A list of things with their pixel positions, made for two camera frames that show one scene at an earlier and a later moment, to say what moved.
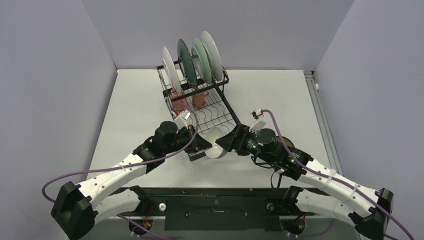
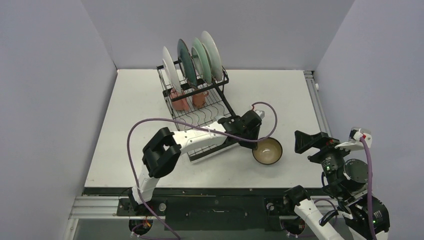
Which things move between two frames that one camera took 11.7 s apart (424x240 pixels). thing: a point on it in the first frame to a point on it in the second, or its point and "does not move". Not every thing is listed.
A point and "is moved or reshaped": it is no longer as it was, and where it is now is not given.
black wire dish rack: (201, 111) does not move
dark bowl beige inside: (289, 144) is moved or reshaped
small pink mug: (199, 99) does not move
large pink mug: (174, 93) does not move
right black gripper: (243, 139) to (319, 154)
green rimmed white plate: (171, 69) does not move
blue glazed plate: (186, 62) does not move
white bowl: (214, 133) to (216, 117)
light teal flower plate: (201, 61) does not move
